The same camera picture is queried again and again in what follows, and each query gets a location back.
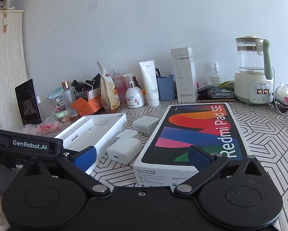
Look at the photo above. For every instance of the light wooden wardrobe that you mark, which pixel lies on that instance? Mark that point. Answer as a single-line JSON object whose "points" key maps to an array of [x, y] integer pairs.
{"points": [[4, 65]]}

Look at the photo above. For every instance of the green packet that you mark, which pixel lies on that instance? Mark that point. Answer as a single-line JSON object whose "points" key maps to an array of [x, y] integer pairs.
{"points": [[227, 84]]}

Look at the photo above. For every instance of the small clear spray bottle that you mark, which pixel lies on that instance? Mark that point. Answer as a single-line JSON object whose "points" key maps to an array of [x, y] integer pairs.
{"points": [[216, 78]]}

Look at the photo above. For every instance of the blue pen holder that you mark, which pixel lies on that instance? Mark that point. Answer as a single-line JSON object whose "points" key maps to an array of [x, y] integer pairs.
{"points": [[166, 89]]}

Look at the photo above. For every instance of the grey white wrapped block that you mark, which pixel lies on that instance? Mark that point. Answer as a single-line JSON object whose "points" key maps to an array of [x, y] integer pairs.
{"points": [[146, 124]]}

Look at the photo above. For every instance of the open white box tray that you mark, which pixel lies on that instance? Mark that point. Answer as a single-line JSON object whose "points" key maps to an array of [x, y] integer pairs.
{"points": [[96, 125]]}

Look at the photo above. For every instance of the white cosmetic tube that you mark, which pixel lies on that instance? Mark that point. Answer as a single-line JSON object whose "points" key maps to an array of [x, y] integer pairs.
{"points": [[150, 84]]}

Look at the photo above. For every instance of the white face mask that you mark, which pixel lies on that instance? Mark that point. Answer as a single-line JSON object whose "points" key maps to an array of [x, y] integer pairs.
{"points": [[284, 91]]}

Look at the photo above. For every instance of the beige snack bag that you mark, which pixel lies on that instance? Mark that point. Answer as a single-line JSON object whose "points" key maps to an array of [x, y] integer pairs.
{"points": [[109, 91]]}

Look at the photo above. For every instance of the green tape roll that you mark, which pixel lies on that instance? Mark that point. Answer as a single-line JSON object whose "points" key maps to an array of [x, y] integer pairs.
{"points": [[61, 114]]}

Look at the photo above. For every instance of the orange cardboard box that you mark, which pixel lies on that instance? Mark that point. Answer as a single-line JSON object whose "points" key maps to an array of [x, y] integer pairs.
{"points": [[86, 105]]}

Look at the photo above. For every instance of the tall white carton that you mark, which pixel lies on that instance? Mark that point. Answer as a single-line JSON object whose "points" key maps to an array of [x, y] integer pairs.
{"points": [[184, 77]]}

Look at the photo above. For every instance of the red white plastic bag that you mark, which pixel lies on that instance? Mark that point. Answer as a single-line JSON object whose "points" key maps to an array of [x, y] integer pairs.
{"points": [[45, 127]]}

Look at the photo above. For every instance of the grey white device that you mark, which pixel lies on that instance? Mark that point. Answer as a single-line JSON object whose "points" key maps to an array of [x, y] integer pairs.
{"points": [[205, 88]]}

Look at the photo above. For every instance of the green white electric kettle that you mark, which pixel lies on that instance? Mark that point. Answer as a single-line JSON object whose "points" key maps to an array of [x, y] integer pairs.
{"points": [[252, 77]]}

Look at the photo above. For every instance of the pink transparent bottle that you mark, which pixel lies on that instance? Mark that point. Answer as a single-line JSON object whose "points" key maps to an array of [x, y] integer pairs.
{"points": [[120, 84]]}

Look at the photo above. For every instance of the black standing tablet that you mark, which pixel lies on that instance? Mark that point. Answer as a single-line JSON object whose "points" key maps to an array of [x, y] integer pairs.
{"points": [[28, 103]]}

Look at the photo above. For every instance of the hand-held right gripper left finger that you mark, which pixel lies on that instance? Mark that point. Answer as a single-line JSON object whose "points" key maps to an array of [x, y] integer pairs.
{"points": [[85, 160]]}

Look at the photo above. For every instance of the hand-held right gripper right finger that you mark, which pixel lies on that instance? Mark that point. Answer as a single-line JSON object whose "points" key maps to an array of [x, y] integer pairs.
{"points": [[198, 160]]}

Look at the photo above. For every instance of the black clips pile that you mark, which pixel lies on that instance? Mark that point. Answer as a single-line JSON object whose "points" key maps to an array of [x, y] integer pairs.
{"points": [[82, 85]]}

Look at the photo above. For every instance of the large white charger adapter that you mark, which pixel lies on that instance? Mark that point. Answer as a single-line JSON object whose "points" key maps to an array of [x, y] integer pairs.
{"points": [[124, 149]]}

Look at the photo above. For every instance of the frosted bottle rose-gold cap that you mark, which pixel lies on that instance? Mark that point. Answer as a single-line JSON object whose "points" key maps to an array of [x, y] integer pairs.
{"points": [[68, 98]]}

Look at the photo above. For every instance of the colourful tablet box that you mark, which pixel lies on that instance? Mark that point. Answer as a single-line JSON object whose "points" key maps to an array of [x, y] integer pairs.
{"points": [[194, 130]]}

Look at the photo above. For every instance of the white pump bottle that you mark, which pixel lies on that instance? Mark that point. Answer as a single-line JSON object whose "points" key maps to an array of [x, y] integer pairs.
{"points": [[134, 98]]}

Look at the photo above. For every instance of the black pens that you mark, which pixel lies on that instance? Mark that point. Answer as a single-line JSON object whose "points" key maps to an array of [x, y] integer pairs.
{"points": [[158, 73]]}

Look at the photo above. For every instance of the blue face masks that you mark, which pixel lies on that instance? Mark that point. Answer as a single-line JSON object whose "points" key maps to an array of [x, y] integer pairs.
{"points": [[54, 93]]}

